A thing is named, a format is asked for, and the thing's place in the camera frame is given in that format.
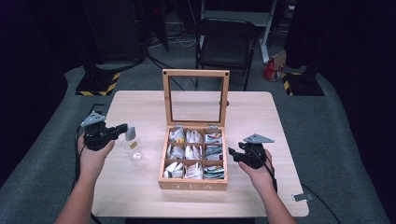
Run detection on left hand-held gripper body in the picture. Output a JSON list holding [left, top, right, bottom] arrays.
[[79, 110, 117, 152]]

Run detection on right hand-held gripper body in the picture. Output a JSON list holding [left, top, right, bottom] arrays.
[[237, 133, 276, 171]]

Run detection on grey tea bag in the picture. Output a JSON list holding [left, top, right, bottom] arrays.
[[124, 123, 137, 142]]

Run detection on clear glass cup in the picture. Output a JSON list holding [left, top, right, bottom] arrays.
[[120, 135, 145, 162]]

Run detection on wooden tea box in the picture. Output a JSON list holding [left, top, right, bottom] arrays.
[[157, 68, 231, 192]]

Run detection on person's right hand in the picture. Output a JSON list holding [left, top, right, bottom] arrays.
[[237, 149, 277, 192]]

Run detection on person's left hand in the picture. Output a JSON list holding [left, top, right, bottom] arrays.
[[77, 134, 116, 180]]

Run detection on assortment of tea bags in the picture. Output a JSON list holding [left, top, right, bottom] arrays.
[[163, 127, 226, 181]]

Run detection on striped black stand base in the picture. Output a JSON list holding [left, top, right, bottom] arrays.
[[281, 71, 326, 97], [75, 70, 121, 97]]

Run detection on grey tape strip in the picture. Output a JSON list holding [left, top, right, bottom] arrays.
[[291, 192, 315, 203]]

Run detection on red paper bag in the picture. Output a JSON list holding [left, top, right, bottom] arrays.
[[262, 49, 287, 83]]

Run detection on black curtain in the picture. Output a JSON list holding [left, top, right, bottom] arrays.
[[0, 0, 69, 189], [285, 0, 396, 218]]

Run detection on dark equipment cabinet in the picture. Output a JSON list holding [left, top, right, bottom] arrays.
[[81, 0, 148, 63]]

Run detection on black folding chair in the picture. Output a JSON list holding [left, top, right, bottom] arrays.
[[194, 17, 262, 92]]

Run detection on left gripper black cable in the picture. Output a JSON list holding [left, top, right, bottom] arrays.
[[72, 124, 104, 224]]

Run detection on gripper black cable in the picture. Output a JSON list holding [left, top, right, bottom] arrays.
[[261, 151, 344, 224], [72, 124, 104, 224]]

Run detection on black floor cables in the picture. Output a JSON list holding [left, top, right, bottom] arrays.
[[145, 52, 196, 91]]

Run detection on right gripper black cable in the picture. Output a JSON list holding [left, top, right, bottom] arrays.
[[261, 151, 344, 224]]

